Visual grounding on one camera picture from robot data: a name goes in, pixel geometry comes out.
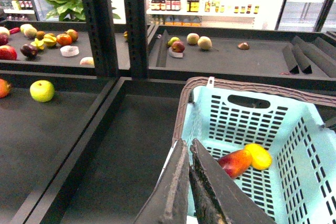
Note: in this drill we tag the green apple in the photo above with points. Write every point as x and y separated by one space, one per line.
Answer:
42 91

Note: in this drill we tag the light blue plastic basket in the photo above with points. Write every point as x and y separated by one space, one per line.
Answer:
292 177

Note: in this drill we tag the black shelf post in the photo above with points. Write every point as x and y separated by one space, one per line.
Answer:
99 20
137 37

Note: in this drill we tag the brown basket handle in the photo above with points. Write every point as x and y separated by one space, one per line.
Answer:
194 82

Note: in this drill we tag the white tape roll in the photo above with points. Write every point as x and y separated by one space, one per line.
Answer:
69 51

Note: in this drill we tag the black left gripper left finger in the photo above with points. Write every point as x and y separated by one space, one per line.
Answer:
168 202

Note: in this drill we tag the red yellow mango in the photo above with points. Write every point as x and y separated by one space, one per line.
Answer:
236 163

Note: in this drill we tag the yellow lemon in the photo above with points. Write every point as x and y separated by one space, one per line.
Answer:
261 159

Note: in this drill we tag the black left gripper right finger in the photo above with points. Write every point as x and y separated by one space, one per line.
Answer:
217 198

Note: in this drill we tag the red apple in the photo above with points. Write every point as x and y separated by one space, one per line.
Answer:
8 53

